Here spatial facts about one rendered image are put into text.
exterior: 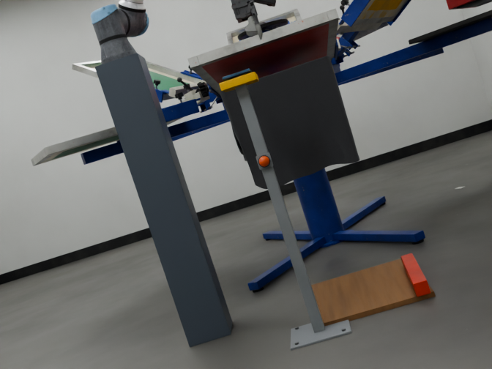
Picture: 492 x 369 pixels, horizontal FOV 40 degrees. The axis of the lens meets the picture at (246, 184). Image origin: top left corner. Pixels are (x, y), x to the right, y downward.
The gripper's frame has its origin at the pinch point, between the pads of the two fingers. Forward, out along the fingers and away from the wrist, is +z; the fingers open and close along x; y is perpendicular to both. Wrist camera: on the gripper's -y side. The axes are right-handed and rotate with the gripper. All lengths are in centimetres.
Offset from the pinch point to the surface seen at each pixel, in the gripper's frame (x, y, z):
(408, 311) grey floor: 14, -19, 111
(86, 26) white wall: -454, 184, -182
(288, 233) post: 14, 12, 73
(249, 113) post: 18.4, 12.3, 28.6
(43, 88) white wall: -459, 252, -135
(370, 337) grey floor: 28, -4, 113
